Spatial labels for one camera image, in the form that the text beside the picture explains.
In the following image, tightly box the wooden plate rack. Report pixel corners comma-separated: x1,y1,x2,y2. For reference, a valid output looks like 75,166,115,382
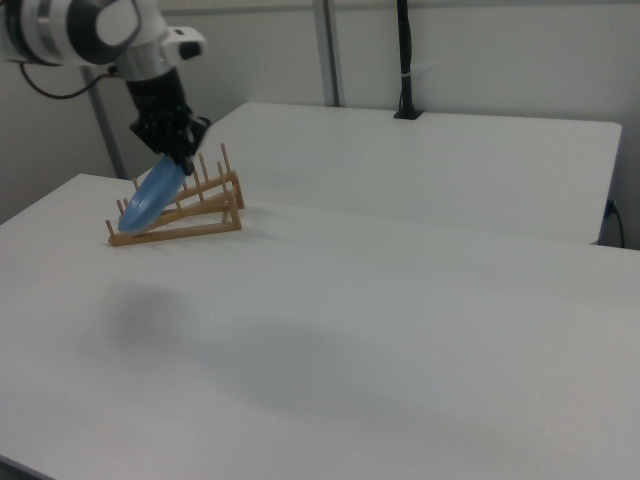
104,142,246,248

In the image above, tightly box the black pole with base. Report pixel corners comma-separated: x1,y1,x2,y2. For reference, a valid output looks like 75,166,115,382
392,0,425,120

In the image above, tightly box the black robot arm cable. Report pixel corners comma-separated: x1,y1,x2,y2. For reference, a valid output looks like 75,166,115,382
17,59,124,100

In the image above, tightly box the light blue plate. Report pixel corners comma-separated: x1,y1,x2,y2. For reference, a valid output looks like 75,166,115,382
117,155,187,234

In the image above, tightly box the grey aluminium frame post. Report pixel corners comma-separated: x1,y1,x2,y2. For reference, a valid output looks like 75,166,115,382
79,67,126,180
311,0,347,108

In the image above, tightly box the white side table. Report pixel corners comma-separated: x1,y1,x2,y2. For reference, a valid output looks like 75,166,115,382
189,101,624,246

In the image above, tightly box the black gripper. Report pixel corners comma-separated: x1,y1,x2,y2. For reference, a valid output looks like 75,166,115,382
123,68,212,177

